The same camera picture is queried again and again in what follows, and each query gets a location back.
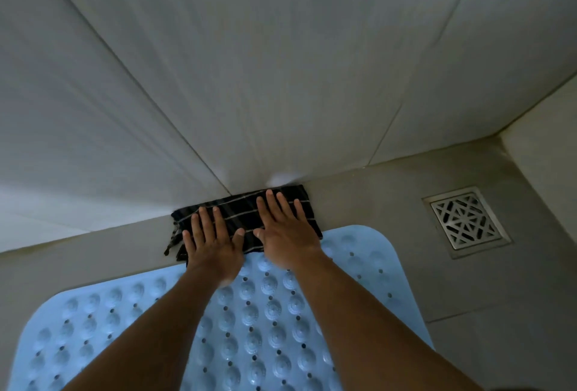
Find person's right hand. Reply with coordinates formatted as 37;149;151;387
253;189;326;271

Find person's left hand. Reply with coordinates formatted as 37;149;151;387
182;206;246;288

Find black striped cloth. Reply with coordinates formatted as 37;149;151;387
163;185;323;267

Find person's right forearm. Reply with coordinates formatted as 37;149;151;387
288;254;485;391

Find person's left forearm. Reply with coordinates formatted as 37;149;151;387
63;267;226;391

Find light blue bath mat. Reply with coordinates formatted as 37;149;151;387
7;225;434;391

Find square metal floor drain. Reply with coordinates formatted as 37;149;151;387
422;186;513;259

